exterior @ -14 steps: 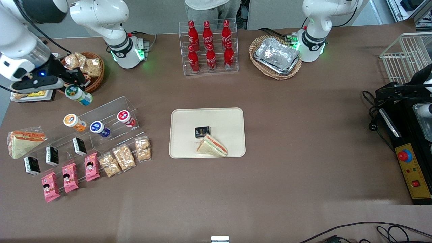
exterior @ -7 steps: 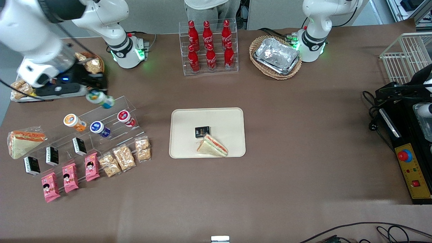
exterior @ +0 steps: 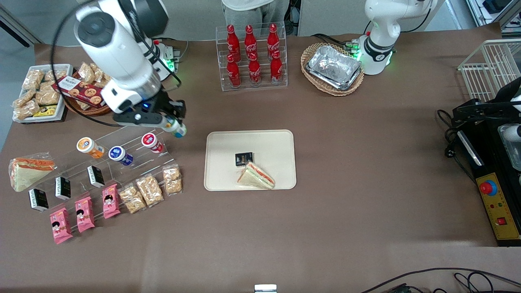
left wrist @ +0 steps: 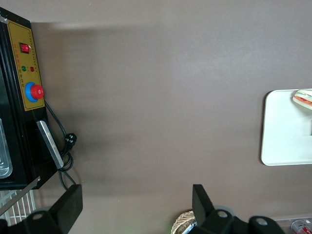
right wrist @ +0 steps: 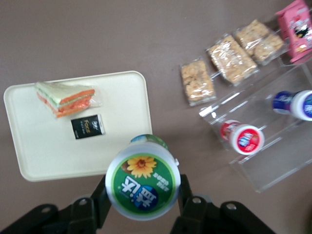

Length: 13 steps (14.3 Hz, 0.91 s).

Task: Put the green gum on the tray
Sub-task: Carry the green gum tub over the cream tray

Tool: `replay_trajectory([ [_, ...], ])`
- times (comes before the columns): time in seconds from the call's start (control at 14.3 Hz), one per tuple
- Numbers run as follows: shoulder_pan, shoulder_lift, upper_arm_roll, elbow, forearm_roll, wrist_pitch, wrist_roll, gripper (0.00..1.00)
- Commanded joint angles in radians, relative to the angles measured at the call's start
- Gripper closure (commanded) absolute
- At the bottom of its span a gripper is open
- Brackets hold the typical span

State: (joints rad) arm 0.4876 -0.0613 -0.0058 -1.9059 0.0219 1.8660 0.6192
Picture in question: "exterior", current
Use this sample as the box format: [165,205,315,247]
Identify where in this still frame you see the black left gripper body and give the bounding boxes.
[493,77,521,103]

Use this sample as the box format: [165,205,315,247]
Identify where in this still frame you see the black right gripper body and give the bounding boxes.
[136,90,176,117]

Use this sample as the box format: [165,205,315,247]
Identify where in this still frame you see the green-lid yogurt cup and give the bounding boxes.
[165,117,188,138]

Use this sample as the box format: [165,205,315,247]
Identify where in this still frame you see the red gum bottle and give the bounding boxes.
[141,133,164,154]

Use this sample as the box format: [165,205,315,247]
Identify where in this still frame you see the white rectangular snack tray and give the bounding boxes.
[12,64,74,124]

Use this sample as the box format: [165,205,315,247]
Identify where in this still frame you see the beige plastic tray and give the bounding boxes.
[204,129,297,191]

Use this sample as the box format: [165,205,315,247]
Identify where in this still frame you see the aluminium foil tray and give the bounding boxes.
[306,45,363,91]

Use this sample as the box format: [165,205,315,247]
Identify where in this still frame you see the clear acrylic tiered shelf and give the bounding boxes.
[39,115,176,213]

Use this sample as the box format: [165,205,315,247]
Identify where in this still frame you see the blue-lid yogurt cup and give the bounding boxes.
[108,146,134,166]

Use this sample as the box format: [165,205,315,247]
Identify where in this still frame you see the red cola bottle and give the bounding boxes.
[227,54,241,88]
[270,50,283,85]
[227,24,240,61]
[244,24,257,61]
[248,53,262,86]
[267,24,281,59]

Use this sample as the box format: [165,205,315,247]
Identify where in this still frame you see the dark wicker basket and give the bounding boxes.
[61,62,127,117]

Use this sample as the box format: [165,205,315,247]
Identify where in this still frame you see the red cookie box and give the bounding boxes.
[53,75,107,109]

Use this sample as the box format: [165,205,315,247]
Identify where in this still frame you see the metal storage rack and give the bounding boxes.
[466,0,521,35]

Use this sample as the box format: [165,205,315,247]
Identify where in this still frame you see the orange-lid yogurt cup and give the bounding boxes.
[77,137,105,159]

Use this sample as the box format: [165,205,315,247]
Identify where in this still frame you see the clear acrylic bottle rack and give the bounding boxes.
[216,21,288,92]

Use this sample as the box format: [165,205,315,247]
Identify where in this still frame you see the pink snack packet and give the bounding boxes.
[75,196,96,233]
[50,207,74,245]
[102,184,121,219]

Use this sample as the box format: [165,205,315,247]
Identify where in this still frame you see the wrapped triangle sandwich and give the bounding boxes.
[8,153,57,192]
[237,161,276,190]

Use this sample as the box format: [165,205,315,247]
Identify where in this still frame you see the yellow snack packet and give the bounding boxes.
[33,105,58,118]

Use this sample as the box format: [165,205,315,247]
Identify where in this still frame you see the person in grey trousers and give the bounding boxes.
[222,0,294,36]

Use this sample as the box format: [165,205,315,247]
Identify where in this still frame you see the black control box yellow panel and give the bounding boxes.
[452,98,521,247]

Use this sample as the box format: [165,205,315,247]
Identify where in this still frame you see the light wicker basket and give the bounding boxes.
[300,42,365,97]

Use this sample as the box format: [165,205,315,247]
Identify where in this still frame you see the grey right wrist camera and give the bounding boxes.
[113,111,169,129]

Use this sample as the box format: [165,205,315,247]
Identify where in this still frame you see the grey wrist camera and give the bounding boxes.
[499,124,521,142]
[113,111,169,129]

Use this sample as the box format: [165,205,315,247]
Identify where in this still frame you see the white wire basket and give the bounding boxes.
[458,39,521,102]

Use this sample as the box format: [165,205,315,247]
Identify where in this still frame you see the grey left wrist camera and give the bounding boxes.
[499,124,521,142]

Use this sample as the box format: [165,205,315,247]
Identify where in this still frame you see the grey base cable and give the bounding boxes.
[156,37,190,58]

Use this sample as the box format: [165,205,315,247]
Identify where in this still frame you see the black plug cable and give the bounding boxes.
[436,109,477,182]

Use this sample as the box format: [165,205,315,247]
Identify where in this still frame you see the black base cable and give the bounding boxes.
[311,33,359,52]

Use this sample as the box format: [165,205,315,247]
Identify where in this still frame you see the black cables at table edge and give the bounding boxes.
[360,267,521,293]

